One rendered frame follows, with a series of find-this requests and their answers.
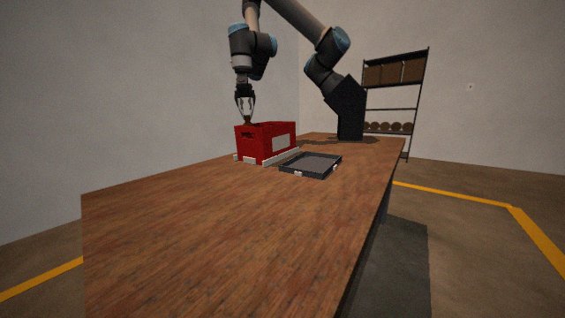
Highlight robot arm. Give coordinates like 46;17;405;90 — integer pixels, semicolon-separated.
228;0;350;98

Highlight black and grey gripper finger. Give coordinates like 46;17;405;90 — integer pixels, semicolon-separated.
235;91;245;120
248;90;256;119

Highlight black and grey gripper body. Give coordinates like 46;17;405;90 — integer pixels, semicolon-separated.
235;68;252;98

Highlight brown bottle with red label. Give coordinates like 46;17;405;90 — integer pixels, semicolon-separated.
242;115;255;139

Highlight dark red open crate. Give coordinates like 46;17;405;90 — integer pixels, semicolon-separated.
234;121;296;165

